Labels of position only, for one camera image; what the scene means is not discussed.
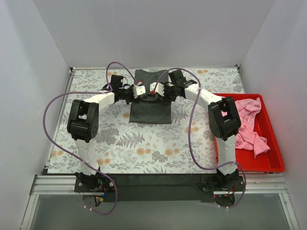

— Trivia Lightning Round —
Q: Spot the dark grey t shirt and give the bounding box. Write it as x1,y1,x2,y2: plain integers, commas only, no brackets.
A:
129,69,172,124

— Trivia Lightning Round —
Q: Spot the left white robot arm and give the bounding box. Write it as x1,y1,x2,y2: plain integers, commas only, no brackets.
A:
67,75,136,192

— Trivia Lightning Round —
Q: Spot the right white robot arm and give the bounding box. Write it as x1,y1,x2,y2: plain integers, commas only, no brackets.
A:
164,68,241,192

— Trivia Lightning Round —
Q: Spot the floral table mat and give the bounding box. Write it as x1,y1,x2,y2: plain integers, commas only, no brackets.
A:
47,68,243,174

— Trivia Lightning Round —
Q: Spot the pink t shirt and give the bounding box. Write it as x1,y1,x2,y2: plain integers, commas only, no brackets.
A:
235,97,270,158

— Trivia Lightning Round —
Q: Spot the red plastic bin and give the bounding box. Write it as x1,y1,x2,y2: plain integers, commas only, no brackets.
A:
216,93,284,173

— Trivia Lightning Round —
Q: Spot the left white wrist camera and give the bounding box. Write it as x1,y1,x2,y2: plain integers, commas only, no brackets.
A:
133,83,146,99

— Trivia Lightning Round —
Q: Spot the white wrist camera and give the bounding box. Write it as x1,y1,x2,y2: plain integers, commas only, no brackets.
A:
133,83,146,99
150,82,165,97

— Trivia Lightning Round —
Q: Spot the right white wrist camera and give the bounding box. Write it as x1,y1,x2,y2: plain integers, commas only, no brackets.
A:
150,82,165,97

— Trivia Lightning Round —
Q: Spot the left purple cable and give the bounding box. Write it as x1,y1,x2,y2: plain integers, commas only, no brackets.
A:
43,61,142,216

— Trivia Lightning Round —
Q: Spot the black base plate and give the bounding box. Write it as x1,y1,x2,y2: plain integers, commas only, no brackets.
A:
74,174,244,203

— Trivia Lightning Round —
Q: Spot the aluminium frame rail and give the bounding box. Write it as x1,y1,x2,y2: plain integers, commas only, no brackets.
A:
20,175,82,230

